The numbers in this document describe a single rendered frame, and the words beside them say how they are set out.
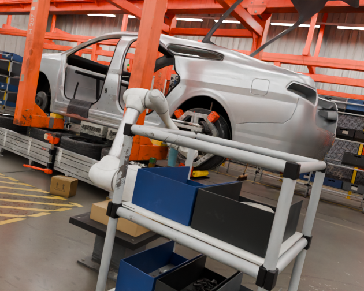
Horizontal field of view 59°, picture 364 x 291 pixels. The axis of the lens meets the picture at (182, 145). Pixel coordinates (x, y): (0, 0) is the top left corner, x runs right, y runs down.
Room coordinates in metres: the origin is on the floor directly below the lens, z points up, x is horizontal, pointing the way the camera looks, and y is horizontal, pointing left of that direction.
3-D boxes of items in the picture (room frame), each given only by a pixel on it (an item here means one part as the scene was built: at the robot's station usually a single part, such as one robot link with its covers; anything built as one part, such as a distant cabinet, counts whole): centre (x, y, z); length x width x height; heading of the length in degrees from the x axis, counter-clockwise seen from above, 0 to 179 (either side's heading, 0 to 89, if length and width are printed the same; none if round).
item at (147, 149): (3.58, 0.35, 0.69); 0.52 x 0.17 x 0.35; 148
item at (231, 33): (6.13, -0.11, 2.67); 1.77 x 0.10 x 0.12; 58
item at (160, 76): (6.63, 0.71, 1.75); 0.20 x 0.18 x 2.45; 148
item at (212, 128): (3.33, -0.09, 0.85); 0.54 x 0.07 x 0.54; 58
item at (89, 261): (2.09, 0.27, 0.15); 0.50 x 0.50 x 0.30; 64
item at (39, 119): (4.61, 1.98, 0.69); 0.52 x 0.17 x 0.35; 148
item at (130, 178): (2.09, 0.28, 0.57); 0.18 x 0.16 x 0.22; 70
